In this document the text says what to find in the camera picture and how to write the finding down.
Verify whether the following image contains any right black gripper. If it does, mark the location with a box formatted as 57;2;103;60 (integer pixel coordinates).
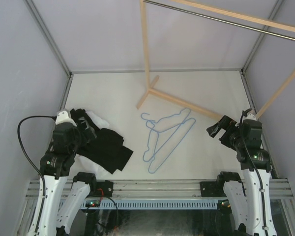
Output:
207;115;244;150

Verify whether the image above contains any black shirt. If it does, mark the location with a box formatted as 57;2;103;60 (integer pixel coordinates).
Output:
70;109;133;174

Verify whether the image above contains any blue wire hanger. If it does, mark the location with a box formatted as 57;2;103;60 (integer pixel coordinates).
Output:
141;107;191;162
142;118;196;174

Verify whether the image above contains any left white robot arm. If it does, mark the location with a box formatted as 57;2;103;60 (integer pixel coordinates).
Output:
27;117;98;236

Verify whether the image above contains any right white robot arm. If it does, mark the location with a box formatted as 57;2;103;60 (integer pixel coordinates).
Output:
206;110;277;236

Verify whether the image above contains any white shirt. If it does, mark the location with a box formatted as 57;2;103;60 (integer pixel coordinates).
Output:
76;111;109;176

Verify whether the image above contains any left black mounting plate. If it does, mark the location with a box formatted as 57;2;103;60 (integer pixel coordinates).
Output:
95;180;114;197

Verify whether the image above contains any black mounting plate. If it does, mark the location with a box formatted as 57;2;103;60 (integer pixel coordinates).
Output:
95;180;114;197
200;181;220;198

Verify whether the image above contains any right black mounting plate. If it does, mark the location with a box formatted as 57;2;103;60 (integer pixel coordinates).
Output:
200;181;220;198

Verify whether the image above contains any metal hanging rod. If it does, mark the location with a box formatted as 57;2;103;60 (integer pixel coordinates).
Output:
143;0;295;44

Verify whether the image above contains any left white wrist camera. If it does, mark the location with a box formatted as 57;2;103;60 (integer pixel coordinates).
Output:
55;109;77;127

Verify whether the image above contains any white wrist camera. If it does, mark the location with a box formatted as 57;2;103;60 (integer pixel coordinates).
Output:
243;108;258;121
55;109;77;127

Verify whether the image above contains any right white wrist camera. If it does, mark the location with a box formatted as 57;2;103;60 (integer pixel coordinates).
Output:
243;108;258;121

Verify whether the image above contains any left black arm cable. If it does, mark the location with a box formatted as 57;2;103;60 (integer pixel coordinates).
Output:
17;115;57;236

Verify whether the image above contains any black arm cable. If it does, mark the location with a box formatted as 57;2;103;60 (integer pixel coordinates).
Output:
239;110;268;236
17;115;57;236

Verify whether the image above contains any wooden clothes rack frame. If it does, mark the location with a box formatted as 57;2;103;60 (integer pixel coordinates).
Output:
136;0;295;120

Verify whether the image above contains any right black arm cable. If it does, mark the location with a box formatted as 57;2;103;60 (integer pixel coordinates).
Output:
239;110;268;236

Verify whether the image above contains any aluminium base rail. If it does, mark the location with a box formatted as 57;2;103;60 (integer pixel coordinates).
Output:
25;179;294;200

